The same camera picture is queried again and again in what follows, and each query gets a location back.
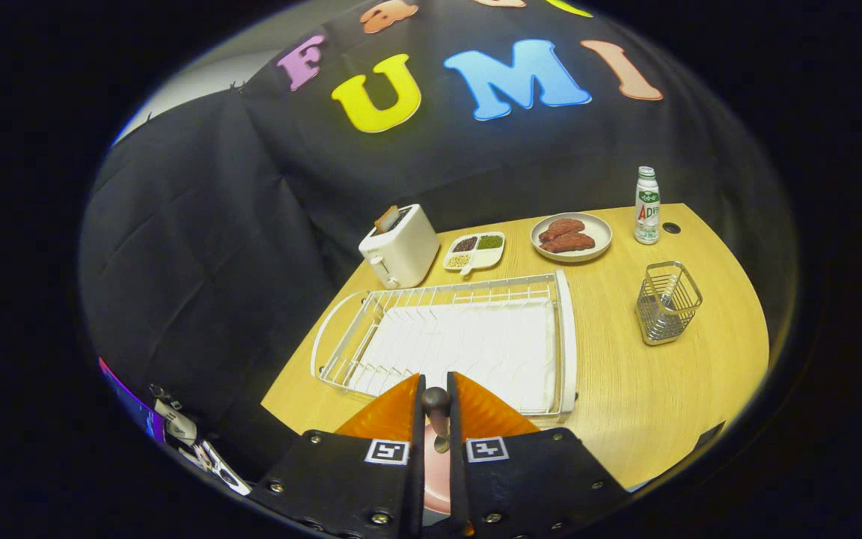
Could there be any metal wire basket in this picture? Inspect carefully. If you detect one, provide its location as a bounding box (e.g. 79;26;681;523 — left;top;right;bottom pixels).
635;261;703;346

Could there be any pink plate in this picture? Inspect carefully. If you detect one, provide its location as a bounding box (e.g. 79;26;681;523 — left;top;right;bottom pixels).
422;440;453;517

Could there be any white green label bottle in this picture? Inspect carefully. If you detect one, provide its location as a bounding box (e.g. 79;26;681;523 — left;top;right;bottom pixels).
634;166;661;246

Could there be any white dish rack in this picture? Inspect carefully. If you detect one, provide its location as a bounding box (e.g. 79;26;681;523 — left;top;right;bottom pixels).
311;269;578;417

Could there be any black backdrop cloth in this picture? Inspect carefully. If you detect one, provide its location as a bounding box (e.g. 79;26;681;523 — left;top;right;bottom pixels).
79;0;798;480

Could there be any beige round meat plate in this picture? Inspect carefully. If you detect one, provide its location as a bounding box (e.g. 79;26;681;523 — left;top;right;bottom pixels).
530;213;614;263

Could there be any white divided bean tray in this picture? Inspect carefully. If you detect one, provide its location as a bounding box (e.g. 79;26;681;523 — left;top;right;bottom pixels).
442;231;507;276

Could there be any glowing purple screen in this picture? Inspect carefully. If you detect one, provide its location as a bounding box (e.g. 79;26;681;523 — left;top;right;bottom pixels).
98;358;166;444

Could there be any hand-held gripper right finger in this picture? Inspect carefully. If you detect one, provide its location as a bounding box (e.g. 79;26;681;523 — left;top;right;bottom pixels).
446;371;630;539

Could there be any raw red meat piece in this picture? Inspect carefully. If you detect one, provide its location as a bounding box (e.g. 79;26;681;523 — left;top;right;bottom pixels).
538;218;586;243
539;232;596;254

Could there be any white toaster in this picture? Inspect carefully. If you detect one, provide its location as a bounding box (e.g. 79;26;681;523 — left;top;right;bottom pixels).
358;204;441;290

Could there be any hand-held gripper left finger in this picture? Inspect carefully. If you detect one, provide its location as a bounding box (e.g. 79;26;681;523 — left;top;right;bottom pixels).
248;373;427;539

